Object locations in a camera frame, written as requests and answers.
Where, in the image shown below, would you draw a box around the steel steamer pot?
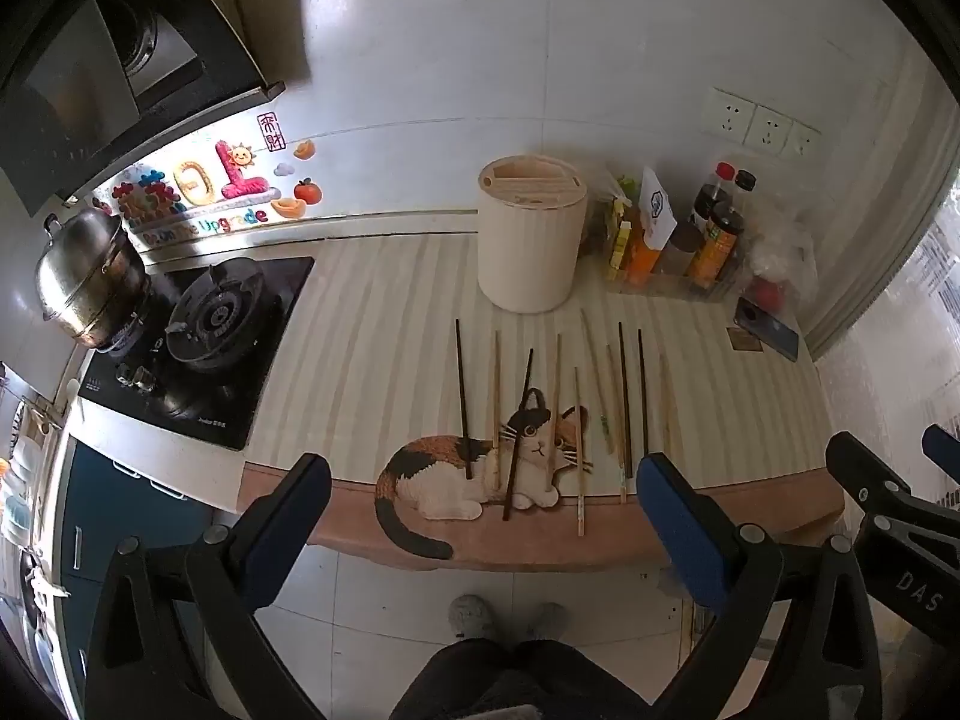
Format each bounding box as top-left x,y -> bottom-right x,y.
34,208 -> 148,349

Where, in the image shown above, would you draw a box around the dark brown chopstick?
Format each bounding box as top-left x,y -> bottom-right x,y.
501,346 -> 535,522

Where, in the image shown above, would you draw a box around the thin black chopstick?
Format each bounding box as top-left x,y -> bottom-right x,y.
636,327 -> 651,458

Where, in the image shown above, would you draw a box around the grey slipper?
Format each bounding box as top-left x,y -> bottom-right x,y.
448,593 -> 500,640
524,601 -> 569,640

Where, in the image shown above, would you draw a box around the red cap sauce bottle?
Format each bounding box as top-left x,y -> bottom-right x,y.
690,161 -> 736,232

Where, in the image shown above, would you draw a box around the white plastic bag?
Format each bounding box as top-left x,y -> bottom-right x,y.
743,216 -> 818,316

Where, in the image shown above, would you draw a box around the grey slipper left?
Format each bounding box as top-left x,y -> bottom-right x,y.
448,593 -> 500,640

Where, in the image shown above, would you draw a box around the black range hood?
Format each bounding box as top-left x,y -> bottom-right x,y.
2,0 -> 285,216

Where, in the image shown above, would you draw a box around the colourful wall stickers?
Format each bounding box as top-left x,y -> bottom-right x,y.
91,107 -> 324,250

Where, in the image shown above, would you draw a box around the white wall socket panel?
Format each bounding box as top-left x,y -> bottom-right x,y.
701,88 -> 822,161

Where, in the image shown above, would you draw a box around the black gas stove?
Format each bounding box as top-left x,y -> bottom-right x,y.
80,257 -> 314,450

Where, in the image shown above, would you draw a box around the light wooden chopstick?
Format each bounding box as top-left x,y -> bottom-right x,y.
490,330 -> 501,450

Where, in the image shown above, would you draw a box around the long wooden chopstick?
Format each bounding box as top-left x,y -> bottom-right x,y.
573,366 -> 586,538

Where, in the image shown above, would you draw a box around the grey slipper right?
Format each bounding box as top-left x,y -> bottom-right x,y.
524,601 -> 569,640

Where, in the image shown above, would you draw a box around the cat shaped mat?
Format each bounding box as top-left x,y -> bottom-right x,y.
374,388 -> 576,561

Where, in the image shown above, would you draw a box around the orange label jar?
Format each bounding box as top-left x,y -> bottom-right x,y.
686,202 -> 745,291

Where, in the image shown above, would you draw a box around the yellow seasoning box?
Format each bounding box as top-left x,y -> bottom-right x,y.
605,216 -> 633,281

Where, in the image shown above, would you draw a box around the cream cylindrical utensil holder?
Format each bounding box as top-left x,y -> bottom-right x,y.
477,154 -> 587,314

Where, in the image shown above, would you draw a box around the pale bamboo chopstick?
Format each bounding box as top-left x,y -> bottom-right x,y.
579,307 -> 613,455

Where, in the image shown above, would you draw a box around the dark blue cabinet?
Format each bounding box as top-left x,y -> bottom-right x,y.
57,442 -> 213,706

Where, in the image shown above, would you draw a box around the green snack packet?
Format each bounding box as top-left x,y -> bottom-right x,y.
582,172 -> 641,257

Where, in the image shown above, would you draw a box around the wooden chopstick metal tip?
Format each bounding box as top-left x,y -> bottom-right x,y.
605,343 -> 628,504

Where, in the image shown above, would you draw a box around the black cap sauce bottle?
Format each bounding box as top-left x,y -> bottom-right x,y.
732,169 -> 757,213

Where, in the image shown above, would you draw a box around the wooden chopstick on cat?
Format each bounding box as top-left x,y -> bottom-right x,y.
545,332 -> 563,489

